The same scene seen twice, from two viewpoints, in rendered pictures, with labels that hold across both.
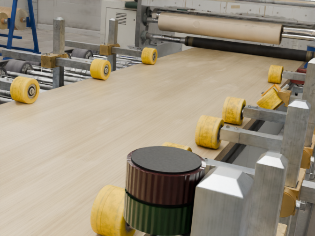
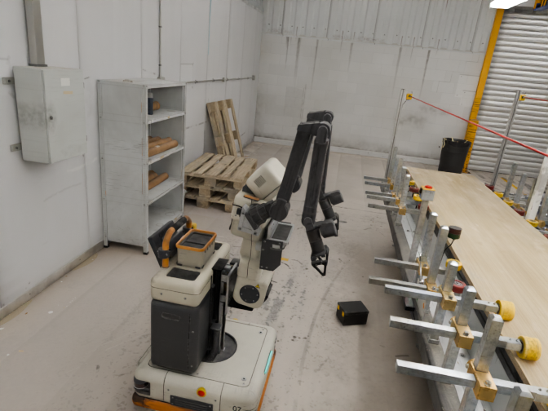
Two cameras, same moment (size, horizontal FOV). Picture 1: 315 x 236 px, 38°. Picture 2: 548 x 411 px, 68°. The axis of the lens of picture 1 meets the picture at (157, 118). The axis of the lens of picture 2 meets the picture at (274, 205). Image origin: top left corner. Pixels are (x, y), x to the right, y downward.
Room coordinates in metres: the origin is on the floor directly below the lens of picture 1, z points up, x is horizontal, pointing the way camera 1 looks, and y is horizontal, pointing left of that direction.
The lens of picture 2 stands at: (1.88, -1.28, 1.82)
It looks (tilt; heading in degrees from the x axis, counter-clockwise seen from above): 19 degrees down; 166
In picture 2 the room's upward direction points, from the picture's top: 6 degrees clockwise
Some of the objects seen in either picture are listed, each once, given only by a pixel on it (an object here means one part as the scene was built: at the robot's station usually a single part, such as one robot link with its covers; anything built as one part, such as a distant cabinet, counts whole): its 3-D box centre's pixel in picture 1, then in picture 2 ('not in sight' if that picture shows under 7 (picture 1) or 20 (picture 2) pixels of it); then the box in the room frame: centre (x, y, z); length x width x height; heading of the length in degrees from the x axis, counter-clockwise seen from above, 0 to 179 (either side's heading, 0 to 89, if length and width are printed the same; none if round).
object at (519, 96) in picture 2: not in sight; (506, 146); (-1.64, 1.94, 1.25); 0.15 x 0.08 x 1.10; 158
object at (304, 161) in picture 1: (302, 150); (480, 378); (1.02, -0.34, 0.95); 0.14 x 0.06 x 0.05; 158
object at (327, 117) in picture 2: not in sight; (323, 155); (-0.06, -0.58, 1.40); 0.11 x 0.06 x 0.43; 157
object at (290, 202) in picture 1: (286, 190); (460, 331); (0.79, -0.25, 0.95); 0.14 x 0.06 x 0.05; 158
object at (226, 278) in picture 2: not in sight; (248, 284); (-0.03, -0.91, 0.68); 0.28 x 0.27 x 0.25; 157
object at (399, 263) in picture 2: not in sight; (414, 267); (0.10, -0.02, 0.84); 0.43 x 0.03 x 0.04; 68
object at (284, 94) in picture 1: (275, 96); not in sight; (1.56, -0.40, 0.95); 0.10 x 0.04 x 0.10; 68
